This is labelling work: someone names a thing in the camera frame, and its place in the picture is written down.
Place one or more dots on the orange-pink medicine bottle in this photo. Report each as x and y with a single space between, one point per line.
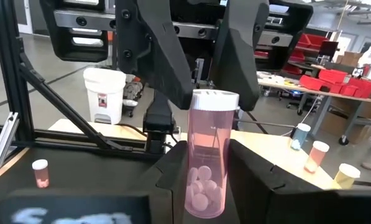
40 175
315 157

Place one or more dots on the small cardboard box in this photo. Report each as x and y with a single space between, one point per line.
350 59

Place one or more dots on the wooden shelf with black legs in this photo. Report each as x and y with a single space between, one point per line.
275 152

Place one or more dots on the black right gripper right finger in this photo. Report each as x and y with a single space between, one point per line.
247 186

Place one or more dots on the pink-purple medicine bottle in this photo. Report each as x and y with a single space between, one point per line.
208 140

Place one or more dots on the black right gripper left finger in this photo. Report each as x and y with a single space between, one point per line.
177 174

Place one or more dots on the silver metal bracket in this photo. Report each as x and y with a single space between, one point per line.
3 140

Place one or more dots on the yellow medicine bottle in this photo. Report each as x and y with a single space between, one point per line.
346 177

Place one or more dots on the black aluminium table frame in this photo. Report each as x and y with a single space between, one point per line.
8 62

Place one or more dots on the blue medicine bottle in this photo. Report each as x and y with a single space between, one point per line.
299 138

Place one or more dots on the wooden workbench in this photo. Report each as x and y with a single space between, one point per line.
353 97

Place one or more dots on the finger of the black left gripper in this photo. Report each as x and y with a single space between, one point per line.
238 62
154 53

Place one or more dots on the white trash bin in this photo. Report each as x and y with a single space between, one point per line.
104 93

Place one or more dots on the large cardboard box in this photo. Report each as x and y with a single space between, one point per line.
368 112

